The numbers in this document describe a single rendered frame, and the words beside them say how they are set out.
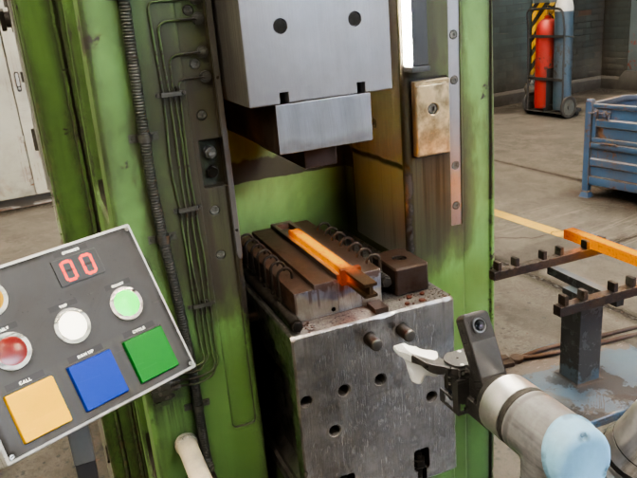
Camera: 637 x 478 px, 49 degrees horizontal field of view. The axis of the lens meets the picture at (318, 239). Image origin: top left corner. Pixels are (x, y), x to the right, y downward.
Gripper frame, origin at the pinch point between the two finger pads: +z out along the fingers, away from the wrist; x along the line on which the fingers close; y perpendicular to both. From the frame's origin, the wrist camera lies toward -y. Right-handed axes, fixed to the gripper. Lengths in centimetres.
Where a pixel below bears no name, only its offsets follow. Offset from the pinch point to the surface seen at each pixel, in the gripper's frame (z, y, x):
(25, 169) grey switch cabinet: 558, 64, -69
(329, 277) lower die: 34.3, 0.7, -3.5
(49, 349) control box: 14, -7, -59
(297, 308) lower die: 32.3, 4.9, -12.0
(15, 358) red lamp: 12, -8, -64
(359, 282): 23.9, -1.4, -1.3
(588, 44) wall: 686, 34, 672
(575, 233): 29, 2, 57
